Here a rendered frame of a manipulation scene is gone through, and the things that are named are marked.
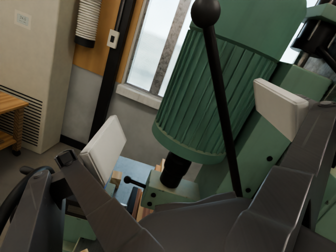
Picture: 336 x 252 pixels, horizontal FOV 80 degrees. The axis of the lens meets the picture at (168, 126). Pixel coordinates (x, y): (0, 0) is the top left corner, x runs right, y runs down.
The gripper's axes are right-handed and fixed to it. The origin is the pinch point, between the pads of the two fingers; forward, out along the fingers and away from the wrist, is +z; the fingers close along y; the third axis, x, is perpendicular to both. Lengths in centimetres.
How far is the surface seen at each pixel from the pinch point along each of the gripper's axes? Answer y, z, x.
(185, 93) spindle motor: 0.2, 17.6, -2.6
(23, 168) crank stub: -51, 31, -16
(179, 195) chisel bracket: -7.0, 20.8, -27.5
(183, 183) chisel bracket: -6.0, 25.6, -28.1
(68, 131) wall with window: -130, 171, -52
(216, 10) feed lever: 5.8, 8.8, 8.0
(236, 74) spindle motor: 8.7, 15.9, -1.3
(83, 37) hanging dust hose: -68, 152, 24
